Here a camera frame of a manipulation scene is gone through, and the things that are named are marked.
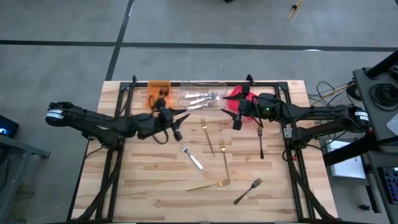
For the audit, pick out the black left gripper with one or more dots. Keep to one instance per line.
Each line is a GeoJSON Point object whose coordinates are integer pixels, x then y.
{"type": "Point", "coordinates": [158, 123]}

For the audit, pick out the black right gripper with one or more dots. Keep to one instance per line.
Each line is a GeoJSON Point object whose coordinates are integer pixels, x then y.
{"type": "Point", "coordinates": [261, 105]}

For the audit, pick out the red plastic bin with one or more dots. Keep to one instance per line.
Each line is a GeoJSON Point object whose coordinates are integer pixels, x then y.
{"type": "Point", "coordinates": [232, 104]}

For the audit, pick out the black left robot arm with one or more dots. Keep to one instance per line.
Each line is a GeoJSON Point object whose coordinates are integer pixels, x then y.
{"type": "Point", "coordinates": [93, 123]}

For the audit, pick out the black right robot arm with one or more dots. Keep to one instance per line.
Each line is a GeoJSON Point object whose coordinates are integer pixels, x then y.
{"type": "Point", "coordinates": [323, 113]}

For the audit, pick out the clear plastic bin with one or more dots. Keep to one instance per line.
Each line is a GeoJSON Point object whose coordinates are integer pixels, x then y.
{"type": "Point", "coordinates": [186, 87]}

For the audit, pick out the black table clamp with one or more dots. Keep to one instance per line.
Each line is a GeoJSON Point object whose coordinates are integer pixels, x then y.
{"type": "Point", "coordinates": [134, 79]}
{"type": "Point", "coordinates": [249, 79]}

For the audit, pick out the gold fork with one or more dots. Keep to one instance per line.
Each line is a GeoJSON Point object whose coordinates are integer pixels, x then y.
{"type": "Point", "coordinates": [207, 137]}
{"type": "Point", "coordinates": [224, 160]}
{"type": "Point", "coordinates": [205, 186]}

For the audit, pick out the orange plastic bin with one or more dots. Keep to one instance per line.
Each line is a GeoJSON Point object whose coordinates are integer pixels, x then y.
{"type": "Point", "coordinates": [152, 90]}

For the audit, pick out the grey metal mounting plate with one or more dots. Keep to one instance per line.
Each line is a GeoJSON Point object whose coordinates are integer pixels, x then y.
{"type": "Point", "coordinates": [288, 132]}

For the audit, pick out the black desk support bar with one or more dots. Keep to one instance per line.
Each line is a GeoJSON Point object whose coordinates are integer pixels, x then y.
{"type": "Point", "coordinates": [342, 157]}

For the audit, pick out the white flat panel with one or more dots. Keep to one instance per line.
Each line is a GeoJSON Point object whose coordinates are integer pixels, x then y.
{"type": "Point", "coordinates": [348, 168]}

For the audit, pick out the grey equipment desk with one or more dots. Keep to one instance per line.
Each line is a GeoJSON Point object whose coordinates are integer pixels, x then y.
{"type": "Point", "coordinates": [367, 93]}

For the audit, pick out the black cylindrical tower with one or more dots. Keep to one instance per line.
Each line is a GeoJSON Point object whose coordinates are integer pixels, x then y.
{"type": "Point", "coordinates": [382, 65]}

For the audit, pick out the small black plug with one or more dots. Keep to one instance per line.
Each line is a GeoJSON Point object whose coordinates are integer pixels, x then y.
{"type": "Point", "coordinates": [365, 208]}

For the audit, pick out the black computer with blue light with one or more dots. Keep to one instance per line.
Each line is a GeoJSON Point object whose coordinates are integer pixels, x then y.
{"type": "Point", "coordinates": [7, 127]}

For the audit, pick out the black keyboard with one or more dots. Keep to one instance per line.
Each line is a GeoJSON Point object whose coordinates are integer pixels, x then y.
{"type": "Point", "coordinates": [391, 183]}

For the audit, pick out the black aluminium table frame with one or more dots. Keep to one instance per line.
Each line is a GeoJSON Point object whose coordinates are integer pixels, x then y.
{"type": "Point", "coordinates": [174, 84]}

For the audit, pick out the grey metal table frame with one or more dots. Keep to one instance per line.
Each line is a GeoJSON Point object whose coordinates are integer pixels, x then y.
{"type": "Point", "coordinates": [28, 149]}

